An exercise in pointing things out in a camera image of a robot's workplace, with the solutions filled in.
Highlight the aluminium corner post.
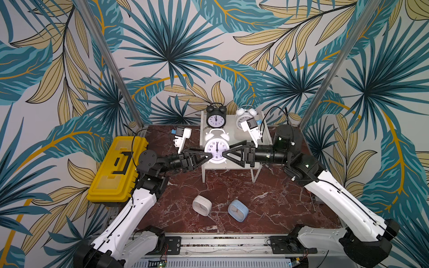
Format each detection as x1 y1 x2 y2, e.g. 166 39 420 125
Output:
76 0 144 129
298 0 381 130

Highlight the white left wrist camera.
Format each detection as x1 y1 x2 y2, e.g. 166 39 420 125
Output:
171 127 192 154

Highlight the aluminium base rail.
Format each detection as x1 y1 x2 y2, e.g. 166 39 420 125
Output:
78 232 373 268

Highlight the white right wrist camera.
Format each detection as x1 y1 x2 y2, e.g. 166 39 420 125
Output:
240 118 262 148

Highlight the white square alarm clock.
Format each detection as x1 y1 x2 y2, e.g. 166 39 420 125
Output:
192 195 212 217

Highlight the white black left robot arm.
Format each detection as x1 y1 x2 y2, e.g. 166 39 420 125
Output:
73 148 212 268

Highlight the light blue square clock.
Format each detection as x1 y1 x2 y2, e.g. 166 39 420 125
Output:
228 199 249 222

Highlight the black twin-bell alarm clock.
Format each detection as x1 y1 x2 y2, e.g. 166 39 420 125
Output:
206 102 227 128

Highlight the yellow black toolbox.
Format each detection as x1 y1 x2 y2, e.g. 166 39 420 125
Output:
87 136 149 207

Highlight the aluminium corner post left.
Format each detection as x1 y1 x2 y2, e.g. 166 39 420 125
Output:
76 0 144 129

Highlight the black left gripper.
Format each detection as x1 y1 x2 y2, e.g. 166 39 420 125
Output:
158 146 213 174

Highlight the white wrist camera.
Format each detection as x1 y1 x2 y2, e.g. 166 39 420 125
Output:
171 127 192 154
240 118 262 148

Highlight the aluminium corner post right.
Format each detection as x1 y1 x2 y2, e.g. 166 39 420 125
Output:
298 0 381 130

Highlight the white twin-bell alarm clock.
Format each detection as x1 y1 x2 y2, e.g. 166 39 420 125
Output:
204 128 230 164

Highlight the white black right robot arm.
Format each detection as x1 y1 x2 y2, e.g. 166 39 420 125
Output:
222 125 400 268

